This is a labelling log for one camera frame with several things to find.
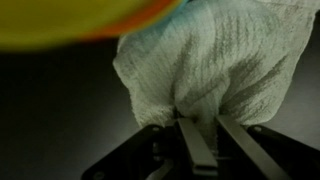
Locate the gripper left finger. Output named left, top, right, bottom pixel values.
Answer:
left=174, top=116, right=220, bottom=177

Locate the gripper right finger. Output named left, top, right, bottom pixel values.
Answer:
left=214, top=114, right=292, bottom=180

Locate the white cloth towel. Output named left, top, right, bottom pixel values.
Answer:
left=112, top=0, right=318, bottom=135

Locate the yellow plastic cup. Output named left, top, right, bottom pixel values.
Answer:
left=0, top=0, right=175, bottom=52

